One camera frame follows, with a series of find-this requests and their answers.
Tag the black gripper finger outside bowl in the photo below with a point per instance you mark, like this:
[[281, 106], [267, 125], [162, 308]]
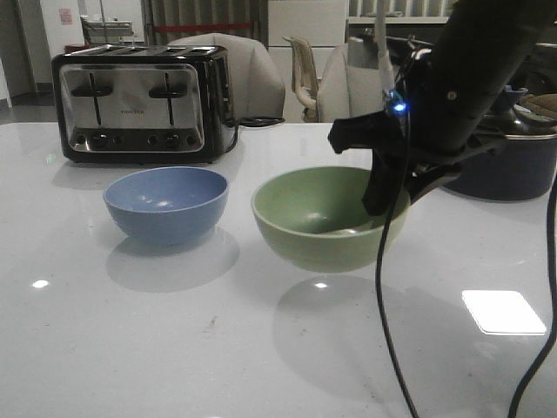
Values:
[[421, 184]]

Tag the black gripper finger inside bowl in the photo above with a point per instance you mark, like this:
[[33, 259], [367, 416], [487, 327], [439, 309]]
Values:
[[387, 178]]

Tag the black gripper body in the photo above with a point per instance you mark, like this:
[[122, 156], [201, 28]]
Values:
[[433, 117]]

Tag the green bowl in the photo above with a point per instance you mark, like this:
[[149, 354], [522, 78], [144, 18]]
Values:
[[315, 218]]

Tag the blue bowl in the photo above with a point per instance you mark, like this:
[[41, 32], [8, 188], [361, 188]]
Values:
[[167, 205]]

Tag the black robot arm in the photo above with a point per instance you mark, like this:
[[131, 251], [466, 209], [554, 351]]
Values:
[[495, 36]]

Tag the beige upholstered chair right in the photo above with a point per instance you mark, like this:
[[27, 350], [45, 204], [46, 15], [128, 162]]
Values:
[[354, 80]]

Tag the beige upholstered chair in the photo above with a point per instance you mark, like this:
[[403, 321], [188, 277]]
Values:
[[258, 90], [354, 80]]

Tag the dark blue cooking pot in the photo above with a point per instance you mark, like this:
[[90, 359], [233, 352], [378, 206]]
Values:
[[522, 170]]

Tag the cream plastic chair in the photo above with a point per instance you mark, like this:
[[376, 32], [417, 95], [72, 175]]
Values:
[[305, 83]]

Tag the glass pot lid blue knob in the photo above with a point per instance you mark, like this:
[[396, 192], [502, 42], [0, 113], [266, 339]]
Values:
[[516, 122]]

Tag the white cabinet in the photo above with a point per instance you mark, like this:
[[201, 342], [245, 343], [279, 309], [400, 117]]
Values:
[[321, 23]]

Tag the brown cushion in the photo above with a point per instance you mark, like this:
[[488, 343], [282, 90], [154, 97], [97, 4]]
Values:
[[544, 105]]

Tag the beige upholstered chair left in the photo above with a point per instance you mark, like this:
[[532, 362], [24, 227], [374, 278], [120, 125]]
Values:
[[258, 90]]

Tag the black chrome four-slot toaster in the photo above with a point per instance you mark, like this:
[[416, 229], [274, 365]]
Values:
[[159, 104]]

